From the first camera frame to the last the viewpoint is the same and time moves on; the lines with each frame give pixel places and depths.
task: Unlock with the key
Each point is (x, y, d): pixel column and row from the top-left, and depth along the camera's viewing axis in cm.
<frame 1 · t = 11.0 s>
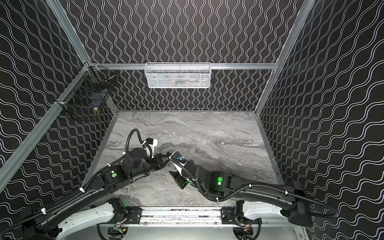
left hand: (174, 158, 68), fingers closed
right hand: (173, 168, 68), fingers open
white mesh basket: (176, 79, 97), point 33 cm above the table
brass bell: (96, 113, 83), point 29 cm above the table

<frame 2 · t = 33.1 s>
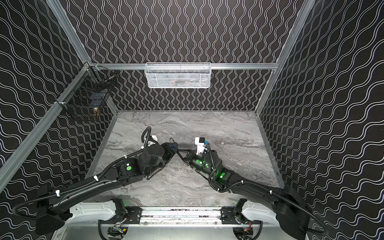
left hand: (183, 147, 67), fingers open
right hand: (174, 152, 69), fingers closed
the named things where they were.

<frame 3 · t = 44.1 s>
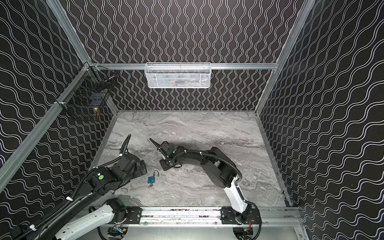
left hand: (142, 168, 75), fingers open
right hand: (166, 165, 93), fingers closed
the named things where they were.

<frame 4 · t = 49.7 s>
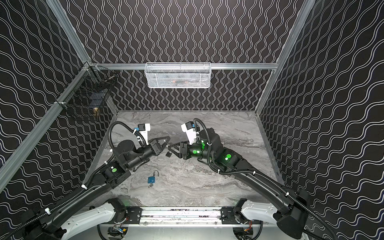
left hand: (172, 138, 63), fingers closed
right hand: (170, 147, 64), fingers open
the named things where they were.

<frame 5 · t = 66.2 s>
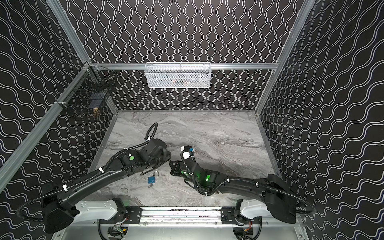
left hand: (175, 155, 73), fingers open
right hand: (168, 163, 74), fingers closed
the named things where they were.

